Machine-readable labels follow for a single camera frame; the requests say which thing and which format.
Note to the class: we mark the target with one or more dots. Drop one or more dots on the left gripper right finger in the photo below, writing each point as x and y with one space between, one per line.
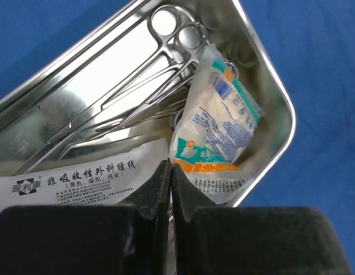
214 239

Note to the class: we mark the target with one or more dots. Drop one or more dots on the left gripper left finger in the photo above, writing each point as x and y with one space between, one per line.
127 238

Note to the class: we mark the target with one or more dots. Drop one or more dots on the white suture packet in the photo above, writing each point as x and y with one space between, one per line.
104 181

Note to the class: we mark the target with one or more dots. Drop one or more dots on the glove packet teal orange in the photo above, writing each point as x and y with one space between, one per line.
218 122

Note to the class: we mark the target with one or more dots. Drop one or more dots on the metal instrument tray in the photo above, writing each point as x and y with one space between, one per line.
41 108

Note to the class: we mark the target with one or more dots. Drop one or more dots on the blue surgical drape cloth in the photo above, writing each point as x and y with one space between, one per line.
312 45

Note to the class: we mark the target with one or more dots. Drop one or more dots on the steel surgical scissors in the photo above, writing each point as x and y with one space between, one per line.
137 71

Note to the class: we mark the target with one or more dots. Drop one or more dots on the steel forceps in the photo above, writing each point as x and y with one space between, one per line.
120 139

